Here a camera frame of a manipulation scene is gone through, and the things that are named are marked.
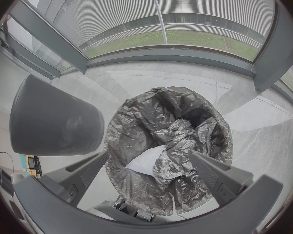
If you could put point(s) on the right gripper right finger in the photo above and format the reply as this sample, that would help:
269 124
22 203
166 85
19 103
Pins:
222 178

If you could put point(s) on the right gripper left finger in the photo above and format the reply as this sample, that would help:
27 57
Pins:
70 179

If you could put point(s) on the black plastic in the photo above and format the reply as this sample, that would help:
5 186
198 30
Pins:
175 140

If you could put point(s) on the white paper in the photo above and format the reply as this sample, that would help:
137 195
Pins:
144 162

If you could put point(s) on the black plastic bag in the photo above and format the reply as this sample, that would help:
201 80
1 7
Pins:
136 121

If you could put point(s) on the dark grey round chair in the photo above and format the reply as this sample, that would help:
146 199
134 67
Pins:
51 121

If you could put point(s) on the window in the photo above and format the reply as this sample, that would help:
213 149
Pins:
161 55

